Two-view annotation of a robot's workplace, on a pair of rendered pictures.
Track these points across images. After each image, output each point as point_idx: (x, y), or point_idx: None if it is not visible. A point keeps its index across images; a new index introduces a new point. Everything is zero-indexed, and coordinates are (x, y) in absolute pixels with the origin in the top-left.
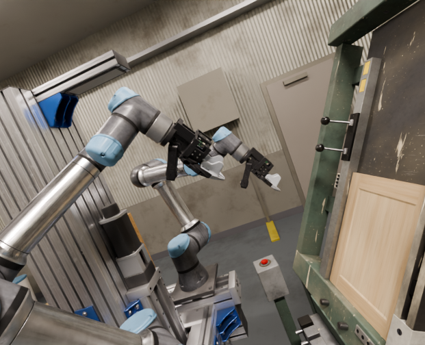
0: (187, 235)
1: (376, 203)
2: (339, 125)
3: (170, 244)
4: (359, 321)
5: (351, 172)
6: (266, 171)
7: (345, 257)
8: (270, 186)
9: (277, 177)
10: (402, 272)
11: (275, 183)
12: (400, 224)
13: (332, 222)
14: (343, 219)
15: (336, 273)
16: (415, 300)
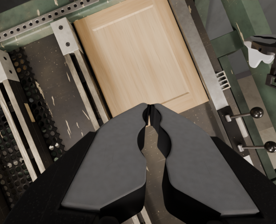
0: None
1: (162, 94)
2: None
3: None
4: (100, 5)
5: (210, 99)
6: (275, 65)
7: (159, 25)
8: (251, 42)
9: (254, 63)
10: (106, 70)
11: (251, 51)
12: (131, 97)
13: (194, 40)
14: (186, 53)
15: (157, 1)
16: (74, 73)
